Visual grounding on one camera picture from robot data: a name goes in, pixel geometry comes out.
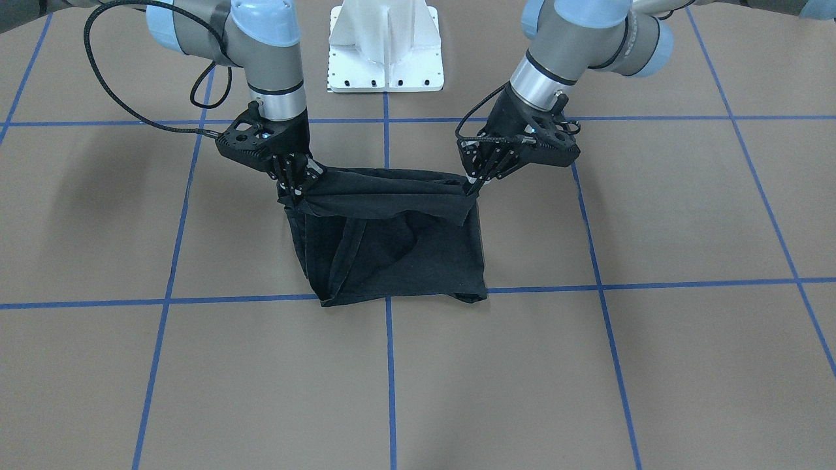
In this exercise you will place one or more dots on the black printed t-shirt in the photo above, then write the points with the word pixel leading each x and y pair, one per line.
pixel 367 233

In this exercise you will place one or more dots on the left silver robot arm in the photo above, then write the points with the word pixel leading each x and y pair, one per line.
pixel 568 38

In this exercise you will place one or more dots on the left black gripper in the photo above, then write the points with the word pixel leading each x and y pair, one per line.
pixel 503 116

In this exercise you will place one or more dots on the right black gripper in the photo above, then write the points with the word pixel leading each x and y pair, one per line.
pixel 295 138

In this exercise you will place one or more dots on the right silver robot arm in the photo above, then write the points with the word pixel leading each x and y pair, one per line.
pixel 261 38

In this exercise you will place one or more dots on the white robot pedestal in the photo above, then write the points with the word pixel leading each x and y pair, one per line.
pixel 385 47

